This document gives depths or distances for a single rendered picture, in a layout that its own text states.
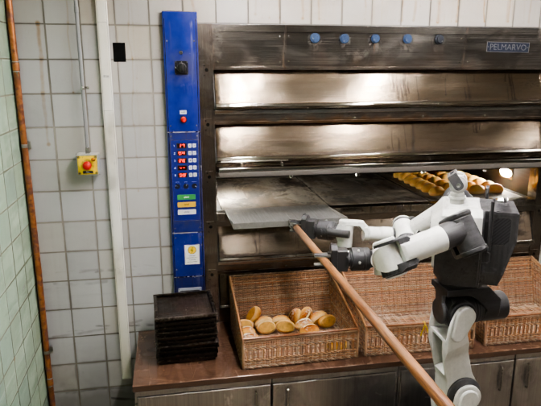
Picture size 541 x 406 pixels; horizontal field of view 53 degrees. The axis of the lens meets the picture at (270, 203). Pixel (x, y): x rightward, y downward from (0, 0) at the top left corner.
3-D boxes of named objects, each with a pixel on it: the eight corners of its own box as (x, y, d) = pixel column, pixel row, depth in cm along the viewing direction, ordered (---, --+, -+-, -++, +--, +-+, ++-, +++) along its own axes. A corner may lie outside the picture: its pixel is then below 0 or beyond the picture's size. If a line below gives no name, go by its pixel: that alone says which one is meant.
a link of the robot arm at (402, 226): (365, 230, 248) (406, 233, 249) (368, 248, 240) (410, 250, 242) (370, 215, 240) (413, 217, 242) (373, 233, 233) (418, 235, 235)
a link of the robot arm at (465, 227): (443, 260, 187) (476, 247, 191) (456, 255, 179) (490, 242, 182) (429, 229, 190) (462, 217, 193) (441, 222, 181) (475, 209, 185)
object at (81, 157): (79, 173, 262) (77, 152, 260) (101, 172, 264) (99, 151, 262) (76, 176, 255) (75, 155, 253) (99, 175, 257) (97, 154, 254)
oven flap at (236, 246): (218, 262, 285) (216, 223, 287) (529, 243, 315) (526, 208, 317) (219, 262, 280) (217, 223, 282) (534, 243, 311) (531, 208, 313)
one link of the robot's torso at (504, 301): (491, 310, 228) (495, 271, 224) (510, 324, 216) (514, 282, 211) (429, 316, 223) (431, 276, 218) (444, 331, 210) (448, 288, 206)
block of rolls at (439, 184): (390, 176, 372) (390, 168, 371) (456, 174, 380) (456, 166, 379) (431, 196, 314) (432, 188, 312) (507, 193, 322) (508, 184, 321)
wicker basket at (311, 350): (228, 323, 292) (226, 274, 285) (329, 314, 302) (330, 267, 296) (241, 371, 245) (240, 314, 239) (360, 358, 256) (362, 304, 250)
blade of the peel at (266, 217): (348, 222, 262) (348, 217, 261) (233, 229, 252) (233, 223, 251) (325, 205, 296) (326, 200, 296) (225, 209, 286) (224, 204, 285)
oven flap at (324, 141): (216, 162, 272) (214, 123, 274) (540, 153, 303) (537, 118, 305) (216, 161, 268) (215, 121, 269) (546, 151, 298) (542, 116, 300)
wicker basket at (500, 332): (437, 305, 313) (440, 259, 306) (526, 299, 322) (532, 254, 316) (483, 347, 267) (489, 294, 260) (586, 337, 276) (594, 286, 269)
